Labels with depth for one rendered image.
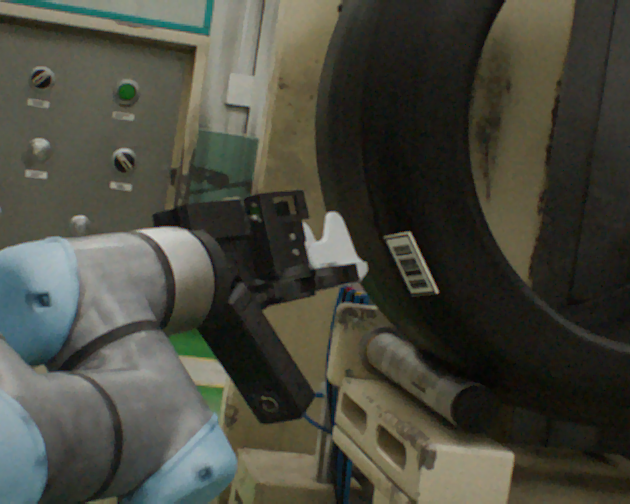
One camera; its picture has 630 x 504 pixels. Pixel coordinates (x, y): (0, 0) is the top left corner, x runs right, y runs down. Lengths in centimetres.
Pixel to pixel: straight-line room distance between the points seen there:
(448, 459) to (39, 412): 57
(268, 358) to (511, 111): 71
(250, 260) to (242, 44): 954
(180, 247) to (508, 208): 76
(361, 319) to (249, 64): 905
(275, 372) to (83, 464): 26
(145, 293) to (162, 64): 105
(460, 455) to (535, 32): 60
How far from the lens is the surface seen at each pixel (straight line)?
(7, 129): 183
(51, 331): 77
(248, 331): 90
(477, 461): 117
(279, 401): 92
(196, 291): 85
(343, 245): 100
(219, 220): 90
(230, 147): 1036
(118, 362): 76
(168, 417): 74
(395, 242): 111
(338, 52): 125
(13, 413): 65
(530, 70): 155
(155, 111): 183
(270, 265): 91
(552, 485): 137
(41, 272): 77
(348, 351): 148
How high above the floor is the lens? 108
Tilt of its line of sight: 3 degrees down
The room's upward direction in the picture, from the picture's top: 8 degrees clockwise
